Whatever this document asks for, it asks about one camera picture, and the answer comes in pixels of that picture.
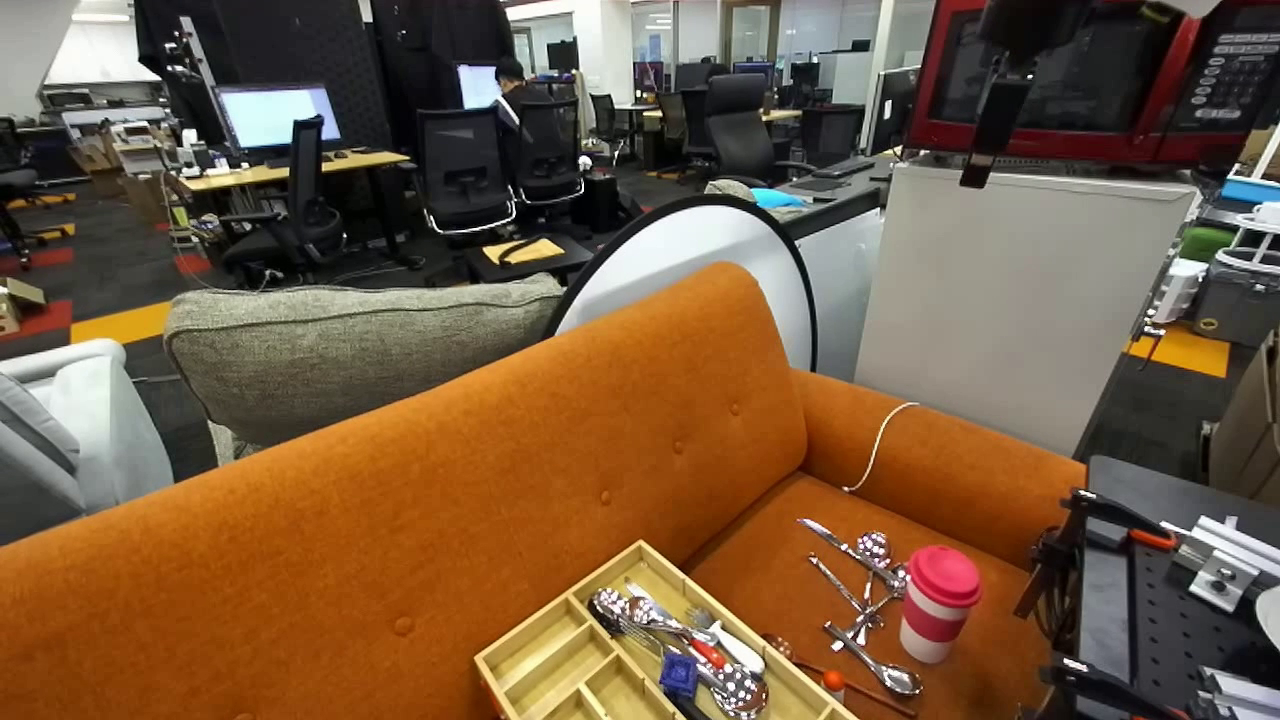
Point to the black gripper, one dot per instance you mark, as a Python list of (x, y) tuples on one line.
[(1040, 27)]

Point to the silver metal spoon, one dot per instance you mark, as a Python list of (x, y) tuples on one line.
[(872, 546), (882, 606), (901, 680), (842, 582)]

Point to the small white bottle orange cap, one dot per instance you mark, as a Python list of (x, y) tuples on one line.
[(831, 680)]

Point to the wooden cutlery tray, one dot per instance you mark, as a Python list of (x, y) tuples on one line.
[(562, 660)]

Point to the red microwave oven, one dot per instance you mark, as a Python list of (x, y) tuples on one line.
[(1121, 81)]

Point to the black office chair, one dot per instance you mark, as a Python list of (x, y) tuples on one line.
[(304, 201), (544, 141), (465, 165), (737, 121)]

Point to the grey storage box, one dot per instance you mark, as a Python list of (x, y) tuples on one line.
[(1235, 304)]

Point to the round white reflector black rim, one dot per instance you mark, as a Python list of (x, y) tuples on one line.
[(665, 253)]

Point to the brown cardboard box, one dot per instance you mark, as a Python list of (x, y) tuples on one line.
[(1253, 427)]

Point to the yellow flat box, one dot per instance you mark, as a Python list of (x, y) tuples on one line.
[(522, 249)]

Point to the white cup with red lid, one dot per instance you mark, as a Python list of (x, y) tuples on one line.
[(934, 622)]

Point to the small lit computer monitor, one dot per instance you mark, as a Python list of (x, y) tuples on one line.
[(482, 84)]

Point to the black perforated mounting rig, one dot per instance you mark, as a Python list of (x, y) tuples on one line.
[(1146, 627)]

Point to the silver cutlery pile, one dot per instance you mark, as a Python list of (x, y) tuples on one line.
[(633, 613)]

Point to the grey fabric cushion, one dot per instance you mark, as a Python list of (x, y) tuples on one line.
[(347, 347)]

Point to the wooden office desk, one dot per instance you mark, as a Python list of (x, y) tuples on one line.
[(293, 170)]

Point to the orange fabric sofa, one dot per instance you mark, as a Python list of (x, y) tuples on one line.
[(401, 505)]

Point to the large lit computer monitor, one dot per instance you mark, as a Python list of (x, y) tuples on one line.
[(272, 113)]

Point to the silver metal bracket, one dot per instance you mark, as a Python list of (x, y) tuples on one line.
[(1221, 565)]

